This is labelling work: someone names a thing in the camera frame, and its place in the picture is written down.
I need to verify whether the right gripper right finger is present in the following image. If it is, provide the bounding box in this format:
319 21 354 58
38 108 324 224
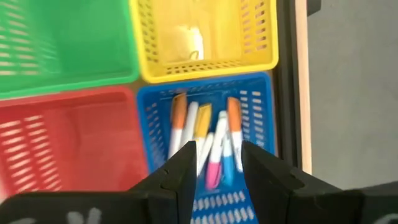
241 139 364 224

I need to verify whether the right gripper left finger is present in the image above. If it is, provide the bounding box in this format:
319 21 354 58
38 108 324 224
130 139 198 224

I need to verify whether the pink-capped thin marker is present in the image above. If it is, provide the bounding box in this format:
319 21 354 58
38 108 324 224
197 133 216 177
205 110 230 191

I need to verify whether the blue-capped thin marker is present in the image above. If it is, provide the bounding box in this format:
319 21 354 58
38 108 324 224
221 136 234 187

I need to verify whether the yellow-capped thin marker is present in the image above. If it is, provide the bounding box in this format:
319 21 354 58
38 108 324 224
193 103 213 156

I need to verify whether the orange-capped thin marker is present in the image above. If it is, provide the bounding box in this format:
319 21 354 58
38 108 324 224
226 96 244 174
169 92 188 158

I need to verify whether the red plastic basket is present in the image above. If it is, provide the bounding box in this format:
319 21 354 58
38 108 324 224
0 85 150 200

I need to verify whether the blue plastic basket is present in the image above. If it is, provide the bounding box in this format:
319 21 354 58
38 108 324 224
136 72 277 224

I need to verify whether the yellow plastic basket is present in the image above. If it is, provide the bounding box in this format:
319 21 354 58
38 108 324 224
129 0 280 85

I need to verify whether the green plastic basket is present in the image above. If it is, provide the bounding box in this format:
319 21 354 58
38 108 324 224
0 0 141 100

